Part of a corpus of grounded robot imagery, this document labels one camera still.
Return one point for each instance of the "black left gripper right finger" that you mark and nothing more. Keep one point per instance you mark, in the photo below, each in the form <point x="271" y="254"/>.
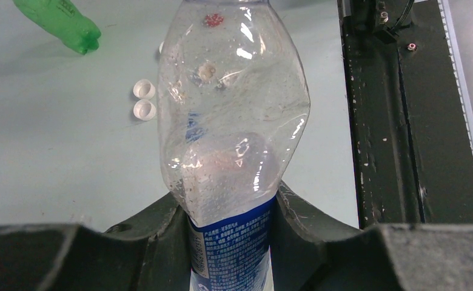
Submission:
<point x="311" y="250"/>

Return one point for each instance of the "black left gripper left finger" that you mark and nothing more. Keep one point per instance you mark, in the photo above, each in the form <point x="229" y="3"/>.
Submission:
<point x="148" y="251"/>

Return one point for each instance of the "clear crushed plastic bottle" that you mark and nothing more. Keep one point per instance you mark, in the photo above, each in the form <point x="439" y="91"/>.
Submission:
<point x="225" y="145"/>

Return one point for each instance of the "green plastic bottle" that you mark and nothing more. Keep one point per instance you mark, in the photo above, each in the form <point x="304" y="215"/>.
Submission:
<point x="64" y="21"/>

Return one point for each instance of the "white bottle cap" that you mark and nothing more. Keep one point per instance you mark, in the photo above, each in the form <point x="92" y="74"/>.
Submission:
<point x="144" y="110"/>
<point x="161" y="47"/>
<point x="144" y="89"/>

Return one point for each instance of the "cream bottle cap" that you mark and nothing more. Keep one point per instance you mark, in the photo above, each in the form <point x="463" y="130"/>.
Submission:
<point x="206" y="72"/>

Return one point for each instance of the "red bottle cap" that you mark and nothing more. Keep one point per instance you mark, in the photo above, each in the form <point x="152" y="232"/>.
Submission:
<point x="213" y="20"/>

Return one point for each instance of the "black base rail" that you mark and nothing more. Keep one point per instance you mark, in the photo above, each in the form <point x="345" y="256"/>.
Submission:
<point x="411" y="136"/>

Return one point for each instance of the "white cable duct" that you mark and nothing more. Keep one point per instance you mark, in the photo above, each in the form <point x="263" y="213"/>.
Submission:
<point x="451" y="38"/>

